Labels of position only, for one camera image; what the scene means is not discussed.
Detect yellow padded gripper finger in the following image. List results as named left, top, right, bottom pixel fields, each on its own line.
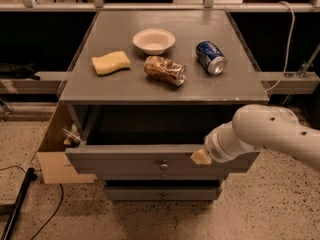
left=190, top=148, right=212, bottom=165

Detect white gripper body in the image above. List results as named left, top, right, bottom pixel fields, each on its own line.
left=204, top=128, right=257, bottom=163

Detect grey top drawer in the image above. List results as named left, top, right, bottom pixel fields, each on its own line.
left=66, top=131, right=258, bottom=180

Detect grey drawer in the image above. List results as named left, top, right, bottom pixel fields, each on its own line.
left=66, top=131, right=258, bottom=180
left=105, top=186, right=222, bottom=201

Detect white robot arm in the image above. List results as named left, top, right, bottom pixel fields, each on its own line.
left=190, top=105, right=320, bottom=170

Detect grey drawer cabinet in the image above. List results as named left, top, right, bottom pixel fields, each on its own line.
left=60, top=10, right=268, bottom=188

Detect grey bottom drawer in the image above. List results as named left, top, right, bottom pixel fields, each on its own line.
left=105, top=186, right=222, bottom=201

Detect blue soda can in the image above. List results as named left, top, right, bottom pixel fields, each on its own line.
left=196, top=41, right=227, bottom=75

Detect crushed brown can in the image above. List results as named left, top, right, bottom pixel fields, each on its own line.
left=144, top=56, right=186, bottom=87

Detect white bowl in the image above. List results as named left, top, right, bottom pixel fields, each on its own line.
left=133, top=29, right=176, bottom=55

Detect yellow sponge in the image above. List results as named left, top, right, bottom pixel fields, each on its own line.
left=91, top=51, right=131, bottom=76

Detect crumpled items in box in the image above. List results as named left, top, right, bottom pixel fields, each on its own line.
left=63, top=125, right=81, bottom=146

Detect cardboard box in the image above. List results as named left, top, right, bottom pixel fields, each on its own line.
left=37, top=104, right=96, bottom=184

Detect black bar on floor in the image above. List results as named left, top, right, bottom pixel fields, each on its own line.
left=0, top=167, right=37, bottom=240

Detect black floor cable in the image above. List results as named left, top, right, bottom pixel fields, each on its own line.
left=0, top=165, right=65, bottom=240

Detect white hanging cable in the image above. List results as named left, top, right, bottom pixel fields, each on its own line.
left=265, top=0, right=297, bottom=93

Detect metal rail frame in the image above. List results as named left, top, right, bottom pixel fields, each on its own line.
left=0, top=0, right=320, bottom=12

